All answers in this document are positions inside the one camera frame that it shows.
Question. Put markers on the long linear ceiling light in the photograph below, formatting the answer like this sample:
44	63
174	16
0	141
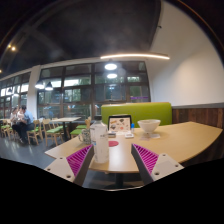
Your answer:
135	56

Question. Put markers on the person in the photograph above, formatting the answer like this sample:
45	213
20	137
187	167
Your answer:
14	116
26	123

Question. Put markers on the green speckled ceramic mug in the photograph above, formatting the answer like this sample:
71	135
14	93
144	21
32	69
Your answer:
85	136

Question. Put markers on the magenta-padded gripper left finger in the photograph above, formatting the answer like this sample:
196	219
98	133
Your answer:
58	166

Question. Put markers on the round bright pendant lamp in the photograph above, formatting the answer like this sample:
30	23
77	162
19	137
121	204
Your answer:
110	66

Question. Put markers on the wooden dining table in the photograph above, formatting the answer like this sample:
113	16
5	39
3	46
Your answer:
65	119

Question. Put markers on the green upholstered bench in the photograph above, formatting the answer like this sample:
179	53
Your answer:
150	113

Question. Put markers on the clear plastic drink bottle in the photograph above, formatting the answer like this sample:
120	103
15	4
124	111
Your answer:
100	143

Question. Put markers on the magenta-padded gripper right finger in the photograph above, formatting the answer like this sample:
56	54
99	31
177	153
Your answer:
165	165

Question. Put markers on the small ceiling spotlight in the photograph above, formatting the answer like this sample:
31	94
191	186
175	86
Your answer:
12	48

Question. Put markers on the dark pendant lamp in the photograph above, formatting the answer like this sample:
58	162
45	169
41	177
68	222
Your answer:
39	85
49	87

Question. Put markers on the small dark box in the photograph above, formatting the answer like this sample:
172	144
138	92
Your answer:
112	134

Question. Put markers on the white ceramic bowl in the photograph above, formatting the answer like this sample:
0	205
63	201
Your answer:
149	125

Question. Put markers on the green-seated wooden chairs group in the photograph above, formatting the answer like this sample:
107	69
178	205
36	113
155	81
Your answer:
53	130

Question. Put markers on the dark framed window wall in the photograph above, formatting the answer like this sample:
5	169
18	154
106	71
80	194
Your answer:
80	95

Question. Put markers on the flat round red coaster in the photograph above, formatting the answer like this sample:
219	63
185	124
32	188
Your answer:
114	143

